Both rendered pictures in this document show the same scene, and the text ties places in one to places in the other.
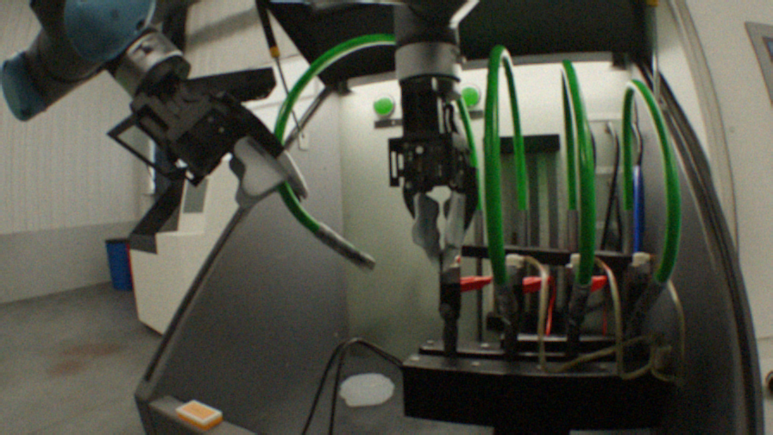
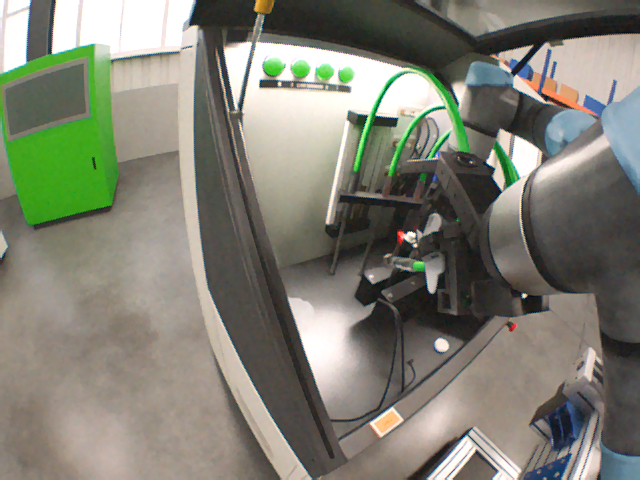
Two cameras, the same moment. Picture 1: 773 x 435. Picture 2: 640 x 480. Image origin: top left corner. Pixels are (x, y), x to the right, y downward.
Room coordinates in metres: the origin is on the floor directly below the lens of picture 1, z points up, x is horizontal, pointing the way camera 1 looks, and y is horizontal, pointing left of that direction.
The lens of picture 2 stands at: (0.44, 0.43, 1.40)
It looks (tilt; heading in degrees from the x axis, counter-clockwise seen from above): 36 degrees down; 297
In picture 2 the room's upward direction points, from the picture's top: 11 degrees clockwise
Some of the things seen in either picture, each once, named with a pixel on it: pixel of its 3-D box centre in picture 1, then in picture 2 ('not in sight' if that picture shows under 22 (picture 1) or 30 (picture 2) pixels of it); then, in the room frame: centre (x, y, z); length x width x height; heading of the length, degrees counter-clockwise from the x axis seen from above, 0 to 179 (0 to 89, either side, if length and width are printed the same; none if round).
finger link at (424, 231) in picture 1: (423, 233); (432, 237); (0.46, -0.04, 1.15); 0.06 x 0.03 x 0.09; 156
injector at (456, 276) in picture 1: (448, 346); (397, 279); (0.49, -0.07, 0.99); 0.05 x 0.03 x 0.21; 156
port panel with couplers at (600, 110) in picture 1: (610, 179); (406, 143); (0.64, -0.40, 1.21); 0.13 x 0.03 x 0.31; 66
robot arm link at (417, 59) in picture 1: (431, 71); (472, 141); (0.45, -0.06, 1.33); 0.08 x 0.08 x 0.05
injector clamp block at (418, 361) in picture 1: (536, 406); (413, 286); (0.45, -0.19, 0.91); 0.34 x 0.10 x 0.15; 66
